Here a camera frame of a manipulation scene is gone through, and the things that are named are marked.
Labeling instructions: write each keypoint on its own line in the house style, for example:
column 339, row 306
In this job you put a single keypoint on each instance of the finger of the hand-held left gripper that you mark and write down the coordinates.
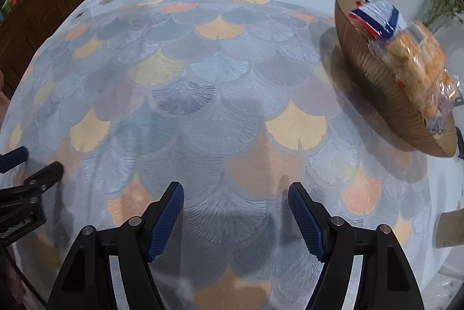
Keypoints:
column 47, row 176
column 14, row 158

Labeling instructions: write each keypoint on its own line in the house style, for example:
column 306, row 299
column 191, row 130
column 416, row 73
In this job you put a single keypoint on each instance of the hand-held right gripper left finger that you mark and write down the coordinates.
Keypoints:
column 166, row 219

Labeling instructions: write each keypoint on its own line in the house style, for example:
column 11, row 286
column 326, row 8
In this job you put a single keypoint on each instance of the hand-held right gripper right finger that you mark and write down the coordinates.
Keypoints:
column 306, row 219

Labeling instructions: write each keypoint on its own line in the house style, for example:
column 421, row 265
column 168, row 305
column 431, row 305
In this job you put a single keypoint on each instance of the golden ribbed bowl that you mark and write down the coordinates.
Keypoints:
column 377, row 78

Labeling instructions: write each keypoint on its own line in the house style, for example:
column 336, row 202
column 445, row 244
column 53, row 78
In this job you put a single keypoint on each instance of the clear bag of crackers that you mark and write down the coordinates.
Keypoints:
column 409, row 60

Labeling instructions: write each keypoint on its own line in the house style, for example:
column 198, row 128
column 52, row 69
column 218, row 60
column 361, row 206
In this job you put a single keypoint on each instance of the blue white red packet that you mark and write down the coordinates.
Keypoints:
column 373, row 18

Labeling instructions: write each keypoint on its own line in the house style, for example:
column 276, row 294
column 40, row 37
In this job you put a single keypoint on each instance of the brown wooden sideboard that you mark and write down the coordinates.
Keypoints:
column 40, row 16

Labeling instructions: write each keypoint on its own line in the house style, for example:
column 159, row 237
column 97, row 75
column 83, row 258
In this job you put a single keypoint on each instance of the row of colourful small boxes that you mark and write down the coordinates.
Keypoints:
column 11, row 4

